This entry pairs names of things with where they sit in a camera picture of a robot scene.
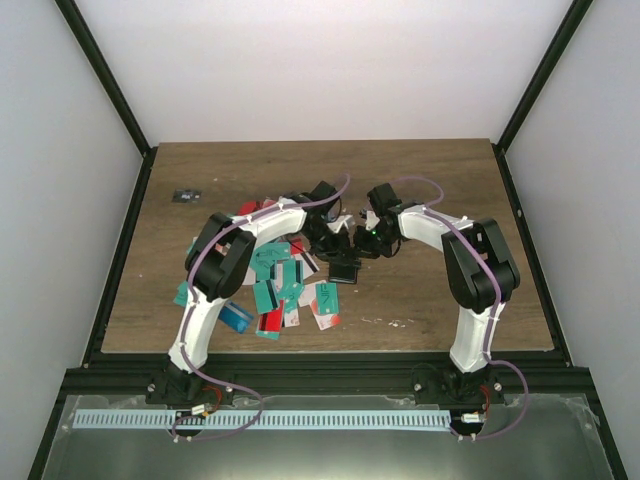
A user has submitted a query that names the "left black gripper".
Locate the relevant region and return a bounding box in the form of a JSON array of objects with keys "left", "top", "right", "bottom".
[{"left": 301, "top": 221, "right": 353, "bottom": 265}]

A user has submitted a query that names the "black card holder wallet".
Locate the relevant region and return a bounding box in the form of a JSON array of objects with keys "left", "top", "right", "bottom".
[{"left": 328, "top": 256, "right": 361, "bottom": 285}]

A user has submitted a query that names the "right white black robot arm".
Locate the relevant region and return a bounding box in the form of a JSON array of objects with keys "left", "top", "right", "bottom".
[{"left": 354, "top": 183, "right": 520, "bottom": 403}]

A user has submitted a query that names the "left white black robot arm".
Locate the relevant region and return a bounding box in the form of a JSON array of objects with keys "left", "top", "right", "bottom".
[{"left": 168, "top": 181, "right": 350, "bottom": 404}]

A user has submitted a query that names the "teal VIP card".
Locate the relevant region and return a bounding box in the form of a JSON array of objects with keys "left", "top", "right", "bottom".
[{"left": 315, "top": 282, "right": 339, "bottom": 315}]

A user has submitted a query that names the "teal card centre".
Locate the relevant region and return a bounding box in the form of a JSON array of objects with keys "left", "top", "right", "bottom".
[{"left": 250, "top": 242, "right": 291, "bottom": 274}]

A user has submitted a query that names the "white red circle card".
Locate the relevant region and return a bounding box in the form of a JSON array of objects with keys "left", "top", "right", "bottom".
[{"left": 310, "top": 299, "right": 341, "bottom": 331}]

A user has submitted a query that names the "red card black stripe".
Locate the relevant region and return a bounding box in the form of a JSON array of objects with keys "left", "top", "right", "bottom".
[{"left": 237, "top": 201, "right": 264, "bottom": 216}]

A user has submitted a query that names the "blue card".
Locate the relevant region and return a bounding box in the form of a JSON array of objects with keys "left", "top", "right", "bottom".
[{"left": 218, "top": 301, "right": 253, "bottom": 334}]

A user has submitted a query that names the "small black tag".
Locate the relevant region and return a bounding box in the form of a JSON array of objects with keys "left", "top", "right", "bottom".
[{"left": 172, "top": 189, "right": 202, "bottom": 204}]

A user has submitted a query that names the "light blue slotted strip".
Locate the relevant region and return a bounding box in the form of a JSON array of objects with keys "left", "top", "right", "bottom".
[{"left": 73, "top": 409, "right": 451, "bottom": 432}]

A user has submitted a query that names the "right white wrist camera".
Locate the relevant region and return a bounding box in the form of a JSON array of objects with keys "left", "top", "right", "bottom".
[{"left": 361, "top": 209, "right": 380, "bottom": 231}]

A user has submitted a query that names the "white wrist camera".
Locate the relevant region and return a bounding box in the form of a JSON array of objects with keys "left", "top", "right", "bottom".
[
  {"left": 327, "top": 214, "right": 355, "bottom": 234},
  {"left": 361, "top": 209, "right": 380, "bottom": 231}
]

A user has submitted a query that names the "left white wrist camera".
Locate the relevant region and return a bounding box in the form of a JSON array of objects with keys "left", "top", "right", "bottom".
[{"left": 327, "top": 214, "right": 355, "bottom": 234}]

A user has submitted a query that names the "black front rail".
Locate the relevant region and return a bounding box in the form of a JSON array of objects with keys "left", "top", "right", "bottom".
[{"left": 61, "top": 351, "right": 595, "bottom": 396}]

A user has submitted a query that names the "right black frame post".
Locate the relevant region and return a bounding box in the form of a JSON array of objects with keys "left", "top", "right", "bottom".
[{"left": 493, "top": 0, "right": 593, "bottom": 154}]

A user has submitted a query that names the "black frame post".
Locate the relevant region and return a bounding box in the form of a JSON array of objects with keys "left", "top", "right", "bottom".
[
  {"left": 53, "top": 0, "right": 152, "bottom": 156},
  {"left": 493, "top": 0, "right": 593, "bottom": 154}
]

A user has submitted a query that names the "left black frame post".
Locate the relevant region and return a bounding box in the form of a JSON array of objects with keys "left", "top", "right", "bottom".
[{"left": 53, "top": 0, "right": 152, "bottom": 156}]

